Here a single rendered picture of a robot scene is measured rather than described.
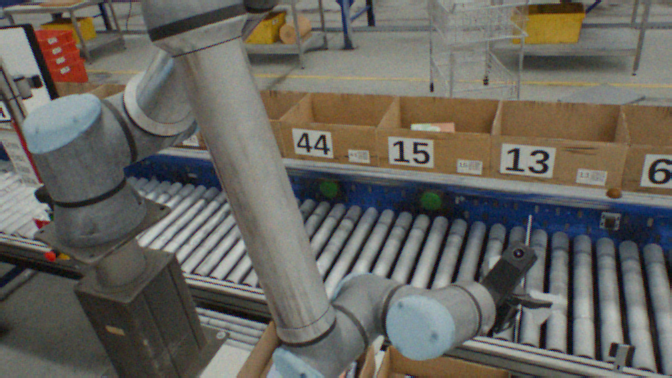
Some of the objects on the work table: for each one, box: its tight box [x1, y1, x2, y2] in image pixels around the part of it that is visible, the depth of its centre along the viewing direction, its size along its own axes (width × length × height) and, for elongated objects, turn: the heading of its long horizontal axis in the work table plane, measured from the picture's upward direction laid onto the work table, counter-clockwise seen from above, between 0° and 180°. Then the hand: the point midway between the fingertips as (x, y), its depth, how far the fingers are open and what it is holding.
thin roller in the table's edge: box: [196, 307, 267, 332], centre depth 148 cm, size 2×28×2 cm, turn 79°
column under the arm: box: [74, 246, 230, 378], centre depth 128 cm, size 26×26×33 cm
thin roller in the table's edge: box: [199, 315, 263, 338], centre depth 146 cm, size 2×28×2 cm, turn 79°
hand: (532, 276), depth 96 cm, fingers open, 14 cm apart
